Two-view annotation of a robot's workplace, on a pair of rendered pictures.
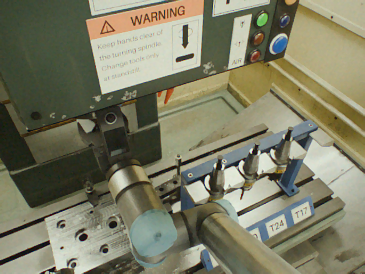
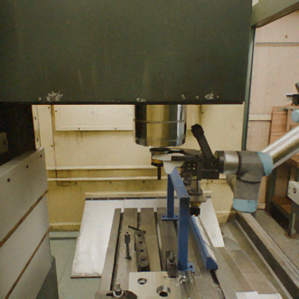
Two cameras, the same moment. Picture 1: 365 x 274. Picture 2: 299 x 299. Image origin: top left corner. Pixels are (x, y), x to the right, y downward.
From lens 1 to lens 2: 98 cm
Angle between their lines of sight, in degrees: 64
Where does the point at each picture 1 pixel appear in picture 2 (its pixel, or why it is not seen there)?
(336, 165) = (163, 205)
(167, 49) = not seen: hidden behind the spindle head
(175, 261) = (203, 282)
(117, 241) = (184, 291)
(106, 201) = (137, 289)
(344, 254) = (212, 233)
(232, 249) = (278, 145)
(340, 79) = (135, 158)
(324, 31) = (113, 138)
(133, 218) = (257, 156)
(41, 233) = not seen: outside the picture
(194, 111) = not seen: hidden behind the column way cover
